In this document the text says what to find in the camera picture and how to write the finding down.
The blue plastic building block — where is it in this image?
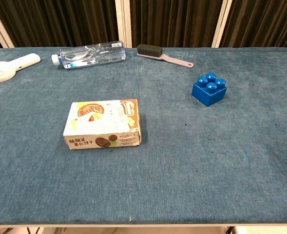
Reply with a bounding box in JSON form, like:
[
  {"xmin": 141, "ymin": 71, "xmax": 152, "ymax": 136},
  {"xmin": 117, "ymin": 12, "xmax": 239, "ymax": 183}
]
[{"xmin": 191, "ymin": 73, "xmax": 228, "ymax": 107}]

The white handheld fan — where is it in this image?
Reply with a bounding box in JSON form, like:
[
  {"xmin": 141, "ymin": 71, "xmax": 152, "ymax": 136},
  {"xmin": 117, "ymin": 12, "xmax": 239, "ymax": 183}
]
[{"xmin": 0, "ymin": 53, "xmax": 41, "ymax": 84}]

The clear plastic water bottle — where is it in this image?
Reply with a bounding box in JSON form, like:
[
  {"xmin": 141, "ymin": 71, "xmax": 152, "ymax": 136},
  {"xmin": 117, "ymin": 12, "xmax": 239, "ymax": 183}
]
[{"xmin": 51, "ymin": 40, "xmax": 126, "ymax": 70}]

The printed cardboard cookie box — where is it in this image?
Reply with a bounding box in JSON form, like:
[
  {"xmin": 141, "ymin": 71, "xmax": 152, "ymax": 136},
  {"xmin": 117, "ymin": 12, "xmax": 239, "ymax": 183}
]
[{"xmin": 63, "ymin": 98, "xmax": 142, "ymax": 151}]

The dark pleated curtain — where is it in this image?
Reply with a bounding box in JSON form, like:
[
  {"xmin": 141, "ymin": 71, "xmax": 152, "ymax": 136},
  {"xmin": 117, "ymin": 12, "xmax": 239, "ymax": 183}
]
[
  {"xmin": 129, "ymin": 0, "xmax": 224, "ymax": 48},
  {"xmin": 218, "ymin": 0, "xmax": 287, "ymax": 50},
  {"xmin": 0, "ymin": 0, "xmax": 120, "ymax": 48}
]

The blue fabric table cover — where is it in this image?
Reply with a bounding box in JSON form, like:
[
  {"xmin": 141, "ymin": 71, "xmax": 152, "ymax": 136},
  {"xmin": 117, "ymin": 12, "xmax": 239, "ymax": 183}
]
[{"xmin": 0, "ymin": 47, "xmax": 287, "ymax": 225}]

